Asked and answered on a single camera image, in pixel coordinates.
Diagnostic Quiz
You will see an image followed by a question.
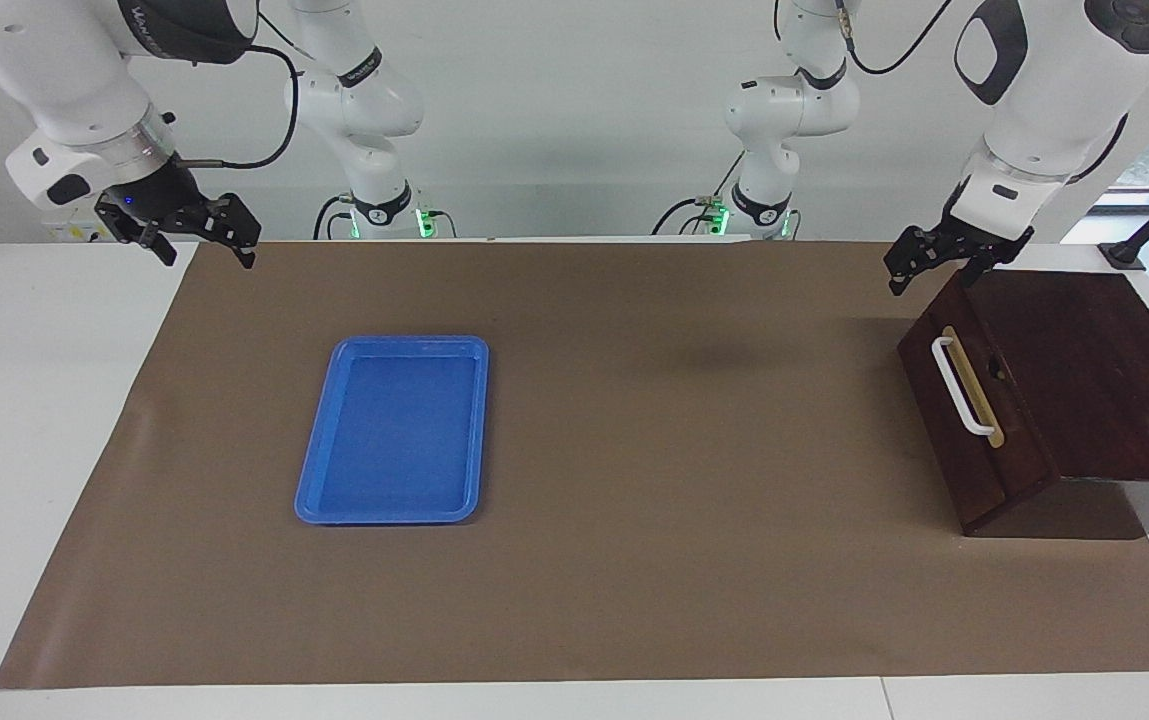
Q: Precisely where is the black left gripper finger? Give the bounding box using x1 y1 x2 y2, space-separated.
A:
962 250 1013 293
884 225 947 297

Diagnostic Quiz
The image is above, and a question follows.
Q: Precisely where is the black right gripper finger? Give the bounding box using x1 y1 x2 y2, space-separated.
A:
196 193 263 271
94 195 178 267

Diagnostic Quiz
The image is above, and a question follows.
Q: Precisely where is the wooden drawer with white handle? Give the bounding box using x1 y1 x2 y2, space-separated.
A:
931 268 1062 511

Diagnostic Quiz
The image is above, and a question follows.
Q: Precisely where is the dark wooden cabinet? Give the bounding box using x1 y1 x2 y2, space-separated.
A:
897 268 1149 541

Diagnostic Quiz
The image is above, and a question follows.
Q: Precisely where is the blue plastic tray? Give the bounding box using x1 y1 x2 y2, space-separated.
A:
294 334 491 526

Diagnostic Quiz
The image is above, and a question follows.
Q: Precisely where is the brown table mat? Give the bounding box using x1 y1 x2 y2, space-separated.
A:
0 238 1149 691

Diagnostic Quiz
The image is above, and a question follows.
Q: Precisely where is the white wall socket box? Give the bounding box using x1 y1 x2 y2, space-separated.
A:
42 205 155 243

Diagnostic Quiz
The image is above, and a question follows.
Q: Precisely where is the black base cable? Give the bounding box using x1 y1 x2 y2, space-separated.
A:
314 193 360 241
652 150 747 236

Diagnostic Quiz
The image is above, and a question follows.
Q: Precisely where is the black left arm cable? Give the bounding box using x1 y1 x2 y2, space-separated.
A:
774 0 1135 186

